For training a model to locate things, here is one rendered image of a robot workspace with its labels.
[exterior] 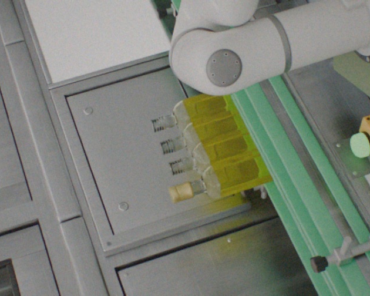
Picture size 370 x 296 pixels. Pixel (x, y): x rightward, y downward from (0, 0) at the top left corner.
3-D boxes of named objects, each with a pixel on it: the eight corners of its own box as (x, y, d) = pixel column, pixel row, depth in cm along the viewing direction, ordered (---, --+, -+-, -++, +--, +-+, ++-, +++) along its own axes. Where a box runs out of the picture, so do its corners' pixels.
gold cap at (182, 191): (192, 185, 152) (171, 192, 152) (195, 200, 154) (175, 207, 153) (187, 178, 155) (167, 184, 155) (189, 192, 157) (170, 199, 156)
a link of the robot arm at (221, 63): (299, 77, 118) (203, 108, 115) (266, 66, 130) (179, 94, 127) (285, 16, 115) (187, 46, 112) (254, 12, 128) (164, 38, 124)
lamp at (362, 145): (359, 140, 140) (345, 145, 140) (364, 125, 137) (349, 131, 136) (371, 159, 138) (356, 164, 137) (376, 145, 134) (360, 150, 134)
